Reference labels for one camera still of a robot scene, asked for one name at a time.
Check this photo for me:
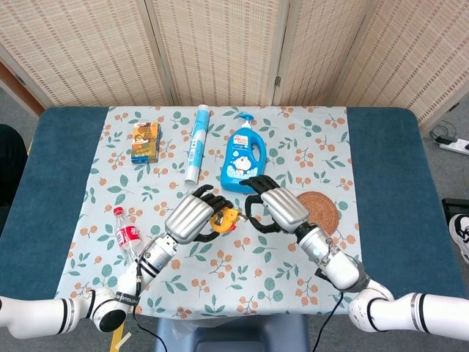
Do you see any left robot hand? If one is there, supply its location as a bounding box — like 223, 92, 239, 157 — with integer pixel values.
163, 184, 235, 245

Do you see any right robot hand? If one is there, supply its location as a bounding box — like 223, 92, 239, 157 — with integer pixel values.
238, 175, 311, 235

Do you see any yellow tape measure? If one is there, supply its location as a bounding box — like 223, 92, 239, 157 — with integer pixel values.
207, 207, 251, 234

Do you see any round woven rattan coaster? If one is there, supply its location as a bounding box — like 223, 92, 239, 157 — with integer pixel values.
295, 191, 340, 243

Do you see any clear cola bottle red label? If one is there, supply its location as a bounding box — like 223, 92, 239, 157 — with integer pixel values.
112, 206, 144, 265

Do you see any floral printed tablecloth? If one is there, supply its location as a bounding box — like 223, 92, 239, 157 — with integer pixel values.
54, 105, 362, 319

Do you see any blue detergent bottle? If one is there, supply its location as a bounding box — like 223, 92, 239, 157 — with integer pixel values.
219, 112, 268, 194

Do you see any blue white film roll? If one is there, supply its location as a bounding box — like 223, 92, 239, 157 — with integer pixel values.
183, 104, 213, 185

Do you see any blue and yellow carton box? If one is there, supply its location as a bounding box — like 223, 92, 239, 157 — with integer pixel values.
130, 121, 163, 165

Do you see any blue grey robot torso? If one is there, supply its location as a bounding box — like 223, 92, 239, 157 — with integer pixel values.
156, 313, 309, 352

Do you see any woven folding screen panel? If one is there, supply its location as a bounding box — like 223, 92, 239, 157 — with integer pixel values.
273, 0, 380, 108
0, 0, 175, 108
328, 0, 469, 128
144, 0, 292, 108

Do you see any black case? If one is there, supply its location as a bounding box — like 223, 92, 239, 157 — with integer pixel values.
440, 197, 469, 221

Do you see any black and white sneaker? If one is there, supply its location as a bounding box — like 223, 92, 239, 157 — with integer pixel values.
448, 213, 469, 264

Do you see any black bulky object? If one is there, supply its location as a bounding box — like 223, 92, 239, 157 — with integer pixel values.
0, 123, 29, 223

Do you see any white power strip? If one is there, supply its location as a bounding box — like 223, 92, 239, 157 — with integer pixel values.
438, 138, 469, 155

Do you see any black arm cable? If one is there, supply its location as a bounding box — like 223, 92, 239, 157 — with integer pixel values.
310, 269, 346, 352
130, 256, 164, 352

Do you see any black power adapter with cord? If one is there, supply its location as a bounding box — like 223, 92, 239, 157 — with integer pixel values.
427, 120, 459, 144

